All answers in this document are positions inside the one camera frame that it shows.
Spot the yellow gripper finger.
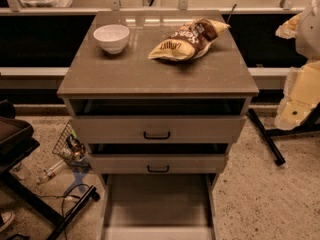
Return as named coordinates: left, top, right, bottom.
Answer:
left=275, top=13, right=302, bottom=39

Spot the grey drawer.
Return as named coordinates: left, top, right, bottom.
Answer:
left=97, top=174, right=219, bottom=240
left=89, top=143, right=228, bottom=174
left=67, top=98, right=248, bottom=144

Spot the grey three-drawer cabinet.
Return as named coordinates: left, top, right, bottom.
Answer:
left=56, top=10, right=260, bottom=240

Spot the black stand base right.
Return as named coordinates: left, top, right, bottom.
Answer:
left=248, top=103, right=320, bottom=166

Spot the yellow brown chip bag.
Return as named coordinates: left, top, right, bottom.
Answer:
left=148, top=18, right=230, bottom=61

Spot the white ceramic bowl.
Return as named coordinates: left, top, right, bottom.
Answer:
left=93, top=24, right=130, bottom=54

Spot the clear plastic bottle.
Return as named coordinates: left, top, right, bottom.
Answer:
left=37, top=160, right=65, bottom=184

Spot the dark tray on left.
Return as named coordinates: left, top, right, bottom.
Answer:
left=0, top=117, right=34, bottom=155

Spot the wire mesh basket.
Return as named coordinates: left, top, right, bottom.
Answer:
left=53, top=122, right=89, bottom=168

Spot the black table frame left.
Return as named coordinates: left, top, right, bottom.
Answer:
left=0, top=138, right=100, bottom=240

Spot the black cable on floor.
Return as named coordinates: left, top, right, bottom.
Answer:
left=35, top=183, right=92, bottom=240

